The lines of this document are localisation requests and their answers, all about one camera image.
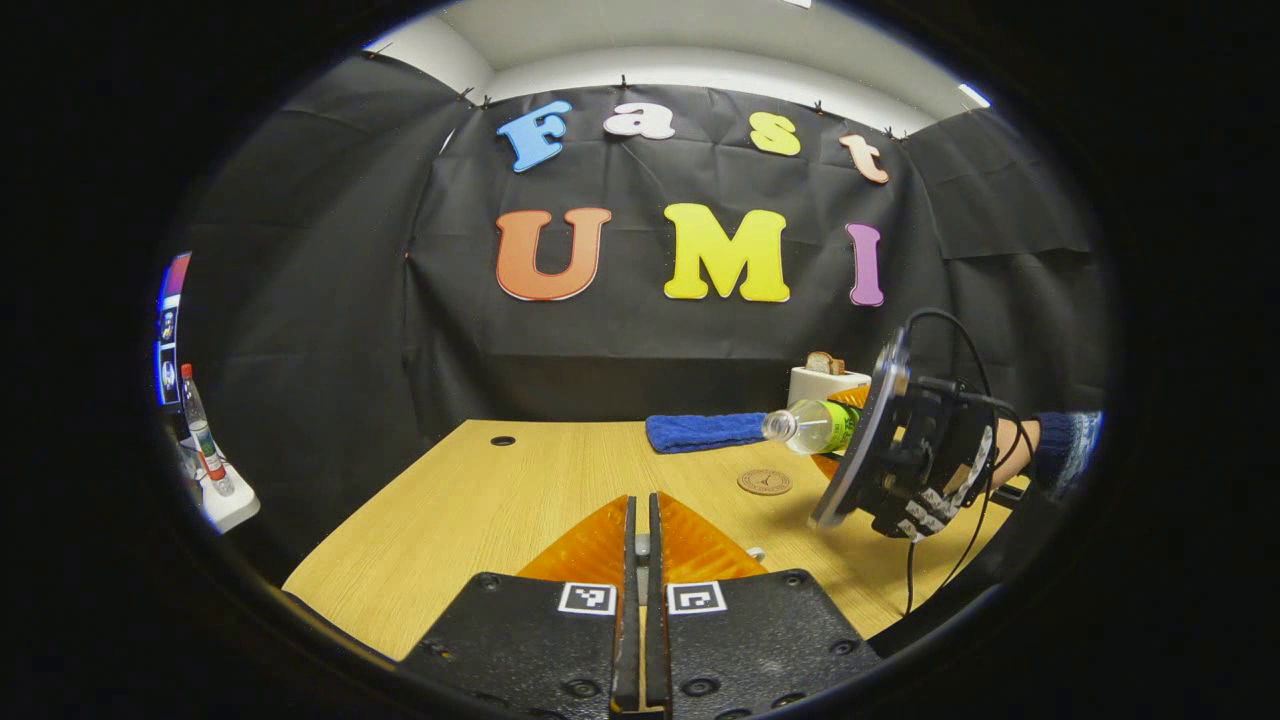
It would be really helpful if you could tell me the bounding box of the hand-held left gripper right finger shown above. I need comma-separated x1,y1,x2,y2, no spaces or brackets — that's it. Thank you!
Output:
645,492,883,720

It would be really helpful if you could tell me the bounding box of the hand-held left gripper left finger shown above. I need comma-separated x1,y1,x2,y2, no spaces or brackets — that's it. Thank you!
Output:
398,495,642,720

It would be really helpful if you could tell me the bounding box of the green label water bottle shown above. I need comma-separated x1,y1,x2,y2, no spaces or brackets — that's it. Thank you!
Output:
762,398,863,456

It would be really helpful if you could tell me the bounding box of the red cap clear bottle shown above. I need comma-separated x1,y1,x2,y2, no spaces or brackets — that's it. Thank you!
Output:
180,363,237,498

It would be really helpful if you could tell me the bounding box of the white toaster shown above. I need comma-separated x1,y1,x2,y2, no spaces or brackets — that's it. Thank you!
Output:
787,365,873,409

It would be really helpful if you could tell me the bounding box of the blue towel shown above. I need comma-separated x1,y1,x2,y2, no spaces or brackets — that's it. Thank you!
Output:
645,411,771,455

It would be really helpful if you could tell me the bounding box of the white tray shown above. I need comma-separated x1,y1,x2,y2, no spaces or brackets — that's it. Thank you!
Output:
185,440,262,534

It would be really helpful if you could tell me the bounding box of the black backdrop cloth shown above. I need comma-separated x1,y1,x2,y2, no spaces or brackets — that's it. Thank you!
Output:
170,50,1111,581

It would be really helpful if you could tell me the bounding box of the computer monitor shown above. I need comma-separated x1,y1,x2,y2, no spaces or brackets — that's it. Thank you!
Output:
155,252,194,406

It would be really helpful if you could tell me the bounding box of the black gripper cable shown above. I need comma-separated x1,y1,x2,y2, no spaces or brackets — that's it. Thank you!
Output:
903,308,1041,617

